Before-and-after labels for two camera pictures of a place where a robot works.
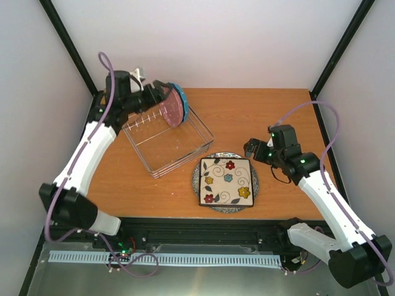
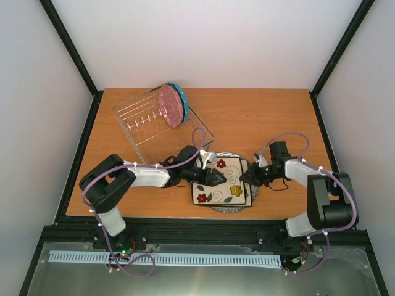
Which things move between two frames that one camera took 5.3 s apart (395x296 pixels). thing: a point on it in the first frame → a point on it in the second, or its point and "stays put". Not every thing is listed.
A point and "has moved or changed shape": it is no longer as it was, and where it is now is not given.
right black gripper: [252, 143] → [252, 178]
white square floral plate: [226, 182] has moved or changed shape
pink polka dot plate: [171, 108] stays put
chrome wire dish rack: [163, 148] stays put
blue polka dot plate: [178, 90] stays put
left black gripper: [160, 97] → [213, 179]
